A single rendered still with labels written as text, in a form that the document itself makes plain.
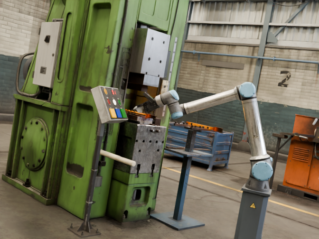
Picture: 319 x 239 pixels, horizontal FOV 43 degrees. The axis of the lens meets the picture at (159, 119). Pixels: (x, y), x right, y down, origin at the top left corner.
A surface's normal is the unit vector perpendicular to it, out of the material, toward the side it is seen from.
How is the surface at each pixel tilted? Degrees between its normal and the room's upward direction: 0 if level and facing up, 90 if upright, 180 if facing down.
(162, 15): 90
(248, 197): 90
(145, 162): 90
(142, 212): 90
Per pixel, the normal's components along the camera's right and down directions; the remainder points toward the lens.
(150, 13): 0.71, 0.17
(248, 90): -0.23, -0.10
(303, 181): -0.61, -0.05
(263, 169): -0.19, 0.11
